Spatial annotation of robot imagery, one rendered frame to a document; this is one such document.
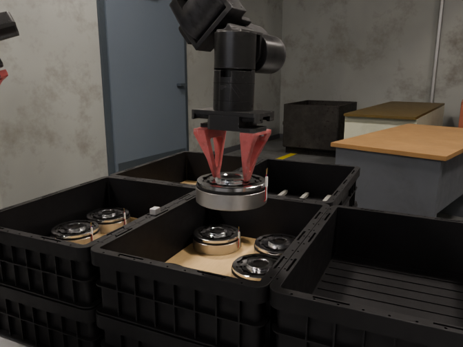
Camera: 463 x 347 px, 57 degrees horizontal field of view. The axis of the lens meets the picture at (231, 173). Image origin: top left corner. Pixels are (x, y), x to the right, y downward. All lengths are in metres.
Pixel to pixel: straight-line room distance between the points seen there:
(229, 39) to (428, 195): 2.26
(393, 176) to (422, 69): 4.50
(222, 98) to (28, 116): 3.58
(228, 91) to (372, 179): 2.31
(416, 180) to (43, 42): 3.19
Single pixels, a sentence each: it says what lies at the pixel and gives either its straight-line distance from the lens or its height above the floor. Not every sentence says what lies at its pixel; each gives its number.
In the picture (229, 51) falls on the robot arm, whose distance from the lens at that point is 0.58.
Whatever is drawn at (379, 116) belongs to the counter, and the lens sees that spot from 4.67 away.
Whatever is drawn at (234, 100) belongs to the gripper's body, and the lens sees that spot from 0.58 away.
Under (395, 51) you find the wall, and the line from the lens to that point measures 7.24.
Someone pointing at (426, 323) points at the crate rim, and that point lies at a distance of 0.55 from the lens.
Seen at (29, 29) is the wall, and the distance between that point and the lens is 4.15.
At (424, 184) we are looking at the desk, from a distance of 2.73.
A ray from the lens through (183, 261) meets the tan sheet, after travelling 0.88.
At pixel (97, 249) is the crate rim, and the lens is 0.71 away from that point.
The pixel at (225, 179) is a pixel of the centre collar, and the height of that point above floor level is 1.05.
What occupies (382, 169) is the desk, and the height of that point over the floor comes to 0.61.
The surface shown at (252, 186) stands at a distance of 0.59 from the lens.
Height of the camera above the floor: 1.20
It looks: 14 degrees down
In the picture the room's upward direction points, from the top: straight up
